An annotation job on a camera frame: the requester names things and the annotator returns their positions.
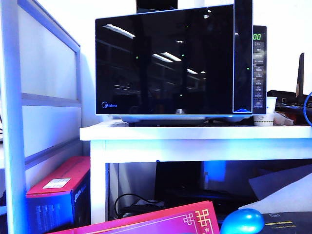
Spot crumpled paper packaging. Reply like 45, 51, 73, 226
273, 111, 297, 126

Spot black glass microwave door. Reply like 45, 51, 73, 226
95, 0, 254, 116

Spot grey-framed partition panel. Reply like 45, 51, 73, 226
0, 0, 82, 234

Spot black cable tangle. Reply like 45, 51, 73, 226
114, 193, 167, 220

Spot pink patterned flat box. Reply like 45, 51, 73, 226
46, 200, 220, 234

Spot red and blue carton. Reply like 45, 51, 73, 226
25, 156, 92, 234

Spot white table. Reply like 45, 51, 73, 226
79, 120, 312, 225

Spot black paper shredder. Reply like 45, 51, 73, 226
258, 211, 312, 234

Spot glossy blue egg-shaped object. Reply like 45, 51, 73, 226
220, 208, 266, 234

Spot black router with antenna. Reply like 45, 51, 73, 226
266, 52, 312, 115

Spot white foam sheet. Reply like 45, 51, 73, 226
237, 165, 312, 215

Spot white patterned paper cup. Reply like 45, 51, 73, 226
253, 96, 278, 127

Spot blue cable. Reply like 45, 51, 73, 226
302, 90, 312, 127

